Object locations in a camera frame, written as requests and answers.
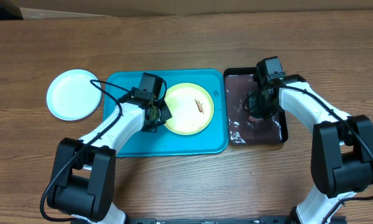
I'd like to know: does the teal plastic tray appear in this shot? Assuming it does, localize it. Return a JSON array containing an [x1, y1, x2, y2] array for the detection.
[[117, 69, 229, 157]]

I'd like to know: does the black rectangular tray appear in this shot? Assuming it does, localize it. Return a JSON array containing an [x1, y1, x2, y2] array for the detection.
[[223, 67, 288, 146]]

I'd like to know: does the light blue plate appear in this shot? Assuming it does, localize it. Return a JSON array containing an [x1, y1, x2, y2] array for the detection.
[[46, 69, 102, 121]]

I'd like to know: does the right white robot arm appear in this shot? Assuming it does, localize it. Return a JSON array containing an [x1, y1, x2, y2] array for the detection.
[[244, 57, 373, 224]]

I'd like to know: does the yellow plate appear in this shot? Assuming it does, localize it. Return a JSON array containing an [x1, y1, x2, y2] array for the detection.
[[165, 83, 214, 135]]

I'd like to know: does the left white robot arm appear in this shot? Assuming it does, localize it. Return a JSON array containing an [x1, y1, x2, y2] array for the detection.
[[40, 73, 172, 223]]

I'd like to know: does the cardboard backdrop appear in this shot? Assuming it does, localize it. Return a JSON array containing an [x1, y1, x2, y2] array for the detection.
[[14, 0, 373, 16]]

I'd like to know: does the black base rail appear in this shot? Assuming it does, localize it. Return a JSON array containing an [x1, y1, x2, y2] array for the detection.
[[125, 215, 297, 224]]

